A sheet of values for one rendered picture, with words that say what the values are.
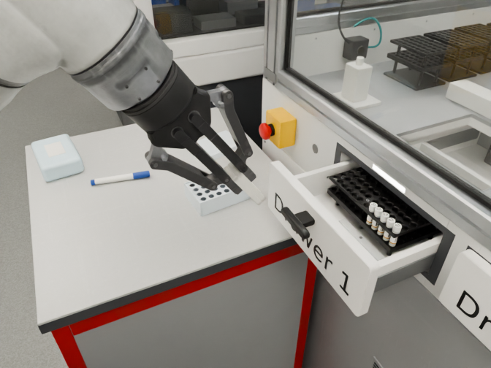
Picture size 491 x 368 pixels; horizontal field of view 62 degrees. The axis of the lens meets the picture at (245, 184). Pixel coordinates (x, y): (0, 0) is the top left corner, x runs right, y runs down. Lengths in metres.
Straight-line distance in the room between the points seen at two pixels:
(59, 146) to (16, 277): 0.98
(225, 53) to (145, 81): 0.99
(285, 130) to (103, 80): 0.60
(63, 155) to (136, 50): 0.73
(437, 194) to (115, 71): 0.48
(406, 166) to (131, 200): 0.59
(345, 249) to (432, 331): 0.26
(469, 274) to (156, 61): 0.50
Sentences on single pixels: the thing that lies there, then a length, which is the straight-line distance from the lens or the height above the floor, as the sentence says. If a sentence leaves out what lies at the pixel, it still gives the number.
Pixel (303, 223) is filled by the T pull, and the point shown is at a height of 0.91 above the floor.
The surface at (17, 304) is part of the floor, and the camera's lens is 1.90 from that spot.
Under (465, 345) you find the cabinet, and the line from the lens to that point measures 0.76.
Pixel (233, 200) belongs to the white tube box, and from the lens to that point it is 0.91.
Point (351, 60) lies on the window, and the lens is 0.78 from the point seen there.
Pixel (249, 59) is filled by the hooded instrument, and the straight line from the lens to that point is 1.42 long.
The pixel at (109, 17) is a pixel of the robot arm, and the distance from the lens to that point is 0.38.
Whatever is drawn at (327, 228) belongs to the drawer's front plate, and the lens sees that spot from 0.64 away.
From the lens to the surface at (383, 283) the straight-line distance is 0.67.
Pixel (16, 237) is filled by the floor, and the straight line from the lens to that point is 2.21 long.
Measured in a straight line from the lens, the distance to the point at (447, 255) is 0.70.
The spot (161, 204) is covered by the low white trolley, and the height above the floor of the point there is 0.76.
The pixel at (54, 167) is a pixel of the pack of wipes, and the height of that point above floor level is 0.80.
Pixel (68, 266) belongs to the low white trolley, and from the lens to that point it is 0.85.
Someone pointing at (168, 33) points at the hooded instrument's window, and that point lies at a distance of 1.32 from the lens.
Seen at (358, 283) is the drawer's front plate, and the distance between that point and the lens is 0.62.
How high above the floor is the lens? 1.34
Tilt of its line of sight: 37 degrees down
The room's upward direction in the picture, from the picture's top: straight up
